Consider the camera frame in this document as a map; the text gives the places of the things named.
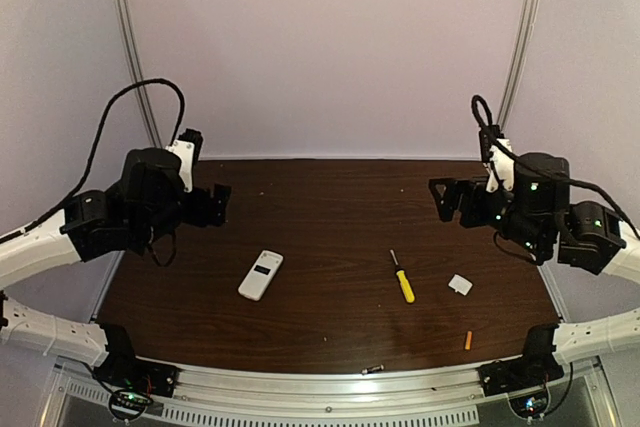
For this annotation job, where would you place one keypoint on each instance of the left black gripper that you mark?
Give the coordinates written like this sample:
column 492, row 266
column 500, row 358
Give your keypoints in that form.
column 205, row 204

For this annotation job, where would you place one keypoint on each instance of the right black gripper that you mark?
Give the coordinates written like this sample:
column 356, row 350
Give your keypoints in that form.
column 467, row 200

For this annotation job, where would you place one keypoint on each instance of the white battery compartment cover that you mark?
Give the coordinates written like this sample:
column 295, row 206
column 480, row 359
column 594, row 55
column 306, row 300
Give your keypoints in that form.
column 460, row 285

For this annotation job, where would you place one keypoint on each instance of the yellow handled screwdriver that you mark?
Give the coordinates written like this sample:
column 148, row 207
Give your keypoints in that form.
column 404, row 283

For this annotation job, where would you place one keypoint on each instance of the white remote control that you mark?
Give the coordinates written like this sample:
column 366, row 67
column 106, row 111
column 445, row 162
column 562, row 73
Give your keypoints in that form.
column 260, row 275

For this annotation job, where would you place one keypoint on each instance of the orange battery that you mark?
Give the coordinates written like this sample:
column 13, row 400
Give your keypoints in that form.
column 468, row 340

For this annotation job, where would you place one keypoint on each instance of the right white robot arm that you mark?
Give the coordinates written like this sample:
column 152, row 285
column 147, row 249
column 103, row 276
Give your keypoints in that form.
column 531, row 207

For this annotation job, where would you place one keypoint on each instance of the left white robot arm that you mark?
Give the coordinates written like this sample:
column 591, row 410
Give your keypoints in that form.
column 153, row 197

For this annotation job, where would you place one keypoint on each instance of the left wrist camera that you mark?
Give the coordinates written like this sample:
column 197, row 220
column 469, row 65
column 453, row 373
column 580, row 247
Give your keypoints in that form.
column 187, row 148

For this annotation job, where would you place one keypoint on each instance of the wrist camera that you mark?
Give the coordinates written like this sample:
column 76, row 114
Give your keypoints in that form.
column 187, row 148
column 499, row 167

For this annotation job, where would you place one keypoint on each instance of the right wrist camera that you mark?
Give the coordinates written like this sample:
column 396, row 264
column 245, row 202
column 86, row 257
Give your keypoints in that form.
column 499, row 167

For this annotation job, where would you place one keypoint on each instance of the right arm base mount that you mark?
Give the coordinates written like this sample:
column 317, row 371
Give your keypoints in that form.
column 526, row 382

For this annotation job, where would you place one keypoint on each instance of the aluminium front rail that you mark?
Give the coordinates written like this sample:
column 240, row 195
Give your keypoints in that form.
column 449, row 396

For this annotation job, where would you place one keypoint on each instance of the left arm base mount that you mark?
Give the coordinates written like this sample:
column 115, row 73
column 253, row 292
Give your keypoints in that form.
column 135, row 388

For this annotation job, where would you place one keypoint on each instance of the right aluminium corner post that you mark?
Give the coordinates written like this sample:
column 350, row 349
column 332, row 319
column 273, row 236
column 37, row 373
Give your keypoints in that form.
column 523, row 37

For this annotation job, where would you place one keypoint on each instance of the aluminium corner post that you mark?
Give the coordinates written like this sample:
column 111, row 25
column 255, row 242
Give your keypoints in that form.
column 523, row 37
column 133, row 63

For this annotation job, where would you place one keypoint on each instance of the left aluminium corner post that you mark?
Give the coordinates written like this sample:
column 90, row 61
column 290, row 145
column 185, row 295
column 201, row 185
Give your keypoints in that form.
column 133, row 63

